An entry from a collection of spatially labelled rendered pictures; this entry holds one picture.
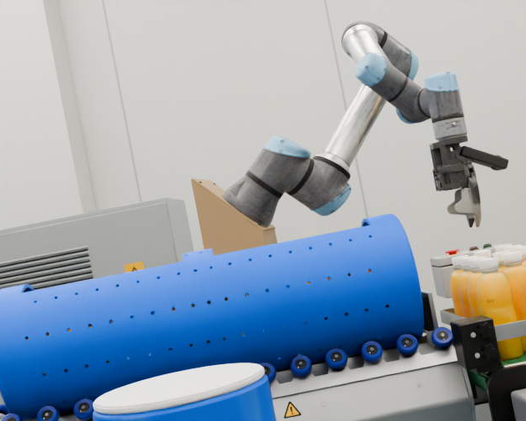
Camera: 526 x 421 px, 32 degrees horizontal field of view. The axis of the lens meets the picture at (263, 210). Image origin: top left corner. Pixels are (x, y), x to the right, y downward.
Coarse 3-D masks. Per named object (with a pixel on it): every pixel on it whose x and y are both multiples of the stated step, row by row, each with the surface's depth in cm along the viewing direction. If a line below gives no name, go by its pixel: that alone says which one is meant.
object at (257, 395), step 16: (256, 384) 140; (208, 400) 133; (224, 400) 134; (240, 400) 136; (256, 400) 139; (96, 416) 140; (112, 416) 136; (128, 416) 134; (144, 416) 133; (160, 416) 132; (176, 416) 132; (192, 416) 132; (208, 416) 133; (224, 416) 134; (240, 416) 135; (256, 416) 138; (272, 416) 143
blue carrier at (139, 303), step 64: (192, 256) 192; (256, 256) 189; (320, 256) 187; (384, 256) 186; (0, 320) 184; (64, 320) 183; (128, 320) 183; (192, 320) 183; (256, 320) 184; (320, 320) 185; (384, 320) 186; (0, 384) 182; (64, 384) 183; (128, 384) 186
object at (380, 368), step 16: (416, 352) 189; (448, 352) 188; (368, 368) 188; (384, 368) 187; (400, 368) 187; (416, 368) 187; (272, 384) 187; (288, 384) 187; (304, 384) 186; (320, 384) 186; (336, 384) 186
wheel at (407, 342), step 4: (400, 336) 189; (404, 336) 189; (408, 336) 189; (412, 336) 189; (400, 340) 189; (404, 340) 189; (408, 340) 189; (412, 340) 188; (416, 340) 188; (400, 344) 188; (404, 344) 188; (408, 344) 188; (412, 344) 188; (416, 344) 188; (400, 348) 188; (404, 348) 187; (408, 348) 187; (412, 348) 187; (416, 348) 188; (400, 352) 188; (404, 352) 187; (408, 352) 187; (412, 352) 187
